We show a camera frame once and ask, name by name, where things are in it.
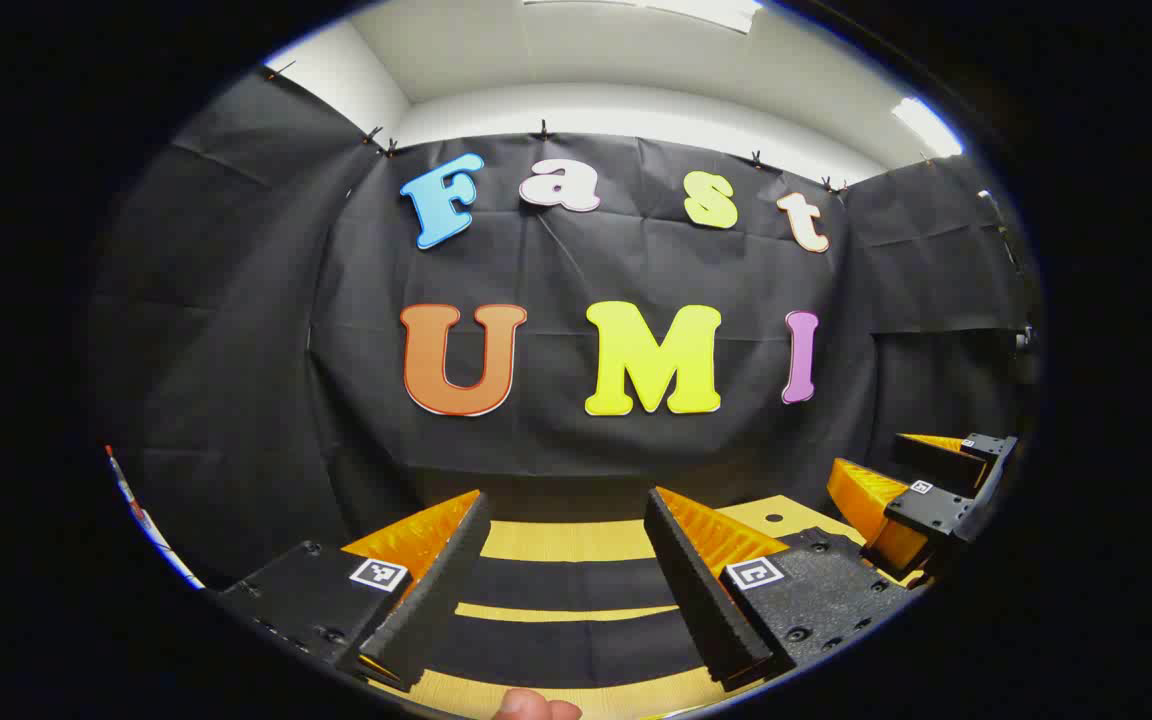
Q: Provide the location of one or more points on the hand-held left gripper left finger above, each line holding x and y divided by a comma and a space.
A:
436, 590

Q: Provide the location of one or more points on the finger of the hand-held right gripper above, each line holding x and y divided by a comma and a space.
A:
936, 512
941, 462

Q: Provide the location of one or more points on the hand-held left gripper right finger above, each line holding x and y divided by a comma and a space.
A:
696, 600

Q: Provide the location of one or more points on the black jeans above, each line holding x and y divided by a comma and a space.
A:
576, 585

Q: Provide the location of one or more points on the ceiling light panel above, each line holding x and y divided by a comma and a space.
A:
926, 128

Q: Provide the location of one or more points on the black backdrop cloth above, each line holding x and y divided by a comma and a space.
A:
556, 260

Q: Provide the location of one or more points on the row of black cloth clips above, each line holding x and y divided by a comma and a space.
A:
542, 131

